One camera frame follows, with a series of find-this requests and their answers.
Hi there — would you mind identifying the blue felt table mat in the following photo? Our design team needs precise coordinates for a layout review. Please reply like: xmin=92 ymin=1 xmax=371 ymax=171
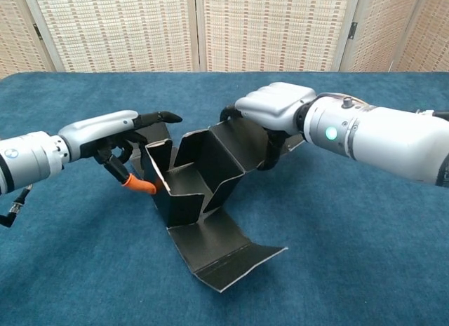
xmin=0 ymin=70 xmax=449 ymax=326

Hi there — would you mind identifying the black foldable cardboard box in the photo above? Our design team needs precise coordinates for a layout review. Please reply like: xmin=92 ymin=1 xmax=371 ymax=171
xmin=128 ymin=116 xmax=304 ymax=294

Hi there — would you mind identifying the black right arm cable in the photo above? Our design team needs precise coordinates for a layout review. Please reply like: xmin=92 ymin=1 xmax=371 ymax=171
xmin=415 ymin=108 xmax=449 ymax=122

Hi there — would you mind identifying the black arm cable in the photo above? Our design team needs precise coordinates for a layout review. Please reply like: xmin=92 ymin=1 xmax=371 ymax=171
xmin=415 ymin=108 xmax=449 ymax=122
xmin=0 ymin=184 xmax=33 ymax=229

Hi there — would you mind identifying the woven bamboo folding screen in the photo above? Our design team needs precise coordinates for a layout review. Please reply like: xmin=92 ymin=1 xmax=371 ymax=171
xmin=0 ymin=0 xmax=449 ymax=80

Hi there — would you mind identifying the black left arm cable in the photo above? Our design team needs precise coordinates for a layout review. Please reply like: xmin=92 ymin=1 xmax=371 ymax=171
xmin=0 ymin=184 xmax=33 ymax=229

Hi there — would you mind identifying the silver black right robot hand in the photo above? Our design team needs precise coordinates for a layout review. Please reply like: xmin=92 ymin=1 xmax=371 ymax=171
xmin=219 ymin=81 xmax=316 ymax=172

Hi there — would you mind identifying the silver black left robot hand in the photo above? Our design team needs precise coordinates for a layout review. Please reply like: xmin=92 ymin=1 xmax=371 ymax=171
xmin=58 ymin=109 xmax=183 ymax=195

